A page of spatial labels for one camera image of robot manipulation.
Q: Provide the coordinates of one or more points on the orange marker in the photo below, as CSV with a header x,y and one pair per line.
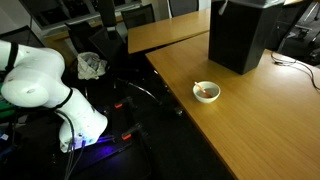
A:
x,y
203,90

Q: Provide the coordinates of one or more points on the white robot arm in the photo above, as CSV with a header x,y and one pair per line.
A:
x,y
34,79

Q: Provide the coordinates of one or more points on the white bowl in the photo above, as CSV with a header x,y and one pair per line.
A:
x,y
210,87

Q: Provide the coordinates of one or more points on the black clamp with orange tips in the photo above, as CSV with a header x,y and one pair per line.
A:
x,y
124,108

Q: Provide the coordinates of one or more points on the black chair at far table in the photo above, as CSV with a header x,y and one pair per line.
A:
x,y
138,16

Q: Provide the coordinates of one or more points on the black office chair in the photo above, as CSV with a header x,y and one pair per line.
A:
x,y
108,45

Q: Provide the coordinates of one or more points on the black speaker box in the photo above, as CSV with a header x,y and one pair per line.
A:
x,y
239,30

